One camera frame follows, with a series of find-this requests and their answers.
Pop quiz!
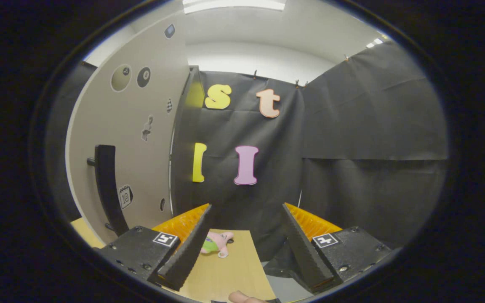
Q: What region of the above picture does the pink and green plush toy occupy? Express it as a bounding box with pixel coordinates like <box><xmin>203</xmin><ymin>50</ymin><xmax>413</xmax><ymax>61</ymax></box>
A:
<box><xmin>200</xmin><ymin>231</ymin><xmax>235</xmax><ymax>258</ymax></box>

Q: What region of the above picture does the grey shoe cabinet door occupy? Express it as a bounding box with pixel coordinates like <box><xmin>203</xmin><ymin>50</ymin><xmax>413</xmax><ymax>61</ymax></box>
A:
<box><xmin>66</xmin><ymin>19</ymin><xmax>190</xmax><ymax>245</ymax></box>

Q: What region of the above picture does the large ceiling light panel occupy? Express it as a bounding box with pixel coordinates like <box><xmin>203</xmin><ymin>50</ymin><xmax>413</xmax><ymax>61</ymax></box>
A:
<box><xmin>182</xmin><ymin>0</ymin><xmax>287</xmax><ymax>14</ymax></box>

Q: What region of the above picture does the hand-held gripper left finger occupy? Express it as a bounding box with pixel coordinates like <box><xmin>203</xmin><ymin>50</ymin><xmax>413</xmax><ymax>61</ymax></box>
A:
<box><xmin>97</xmin><ymin>203</ymin><xmax>213</xmax><ymax>292</ymax></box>

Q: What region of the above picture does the black backdrop cloth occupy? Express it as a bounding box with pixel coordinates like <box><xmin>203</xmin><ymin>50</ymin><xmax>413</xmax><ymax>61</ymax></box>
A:
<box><xmin>45</xmin><ymin>40</ymin><xmax>450</xmax><ymax>278</ymax></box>

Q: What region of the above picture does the black door handle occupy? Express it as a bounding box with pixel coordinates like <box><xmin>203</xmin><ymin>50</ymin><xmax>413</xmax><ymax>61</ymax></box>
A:
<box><xmin>87</xmin><ymin>144</ymin><xmax>129</xmax><ymax>236</ymax></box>

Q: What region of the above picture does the grey shoe cabinet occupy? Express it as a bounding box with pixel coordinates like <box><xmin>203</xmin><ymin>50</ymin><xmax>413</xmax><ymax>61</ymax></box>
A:
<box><xmin>169</xmin><ymin>65</ymin><xmax>205</xmax><ymax>215</ymax></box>

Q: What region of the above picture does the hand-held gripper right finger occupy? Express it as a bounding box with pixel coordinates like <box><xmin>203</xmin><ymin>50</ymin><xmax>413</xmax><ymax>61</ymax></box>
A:
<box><xmin>282</xmin><ymin>203</ymin><xmax>392</xmax><ymax>294</ymax></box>

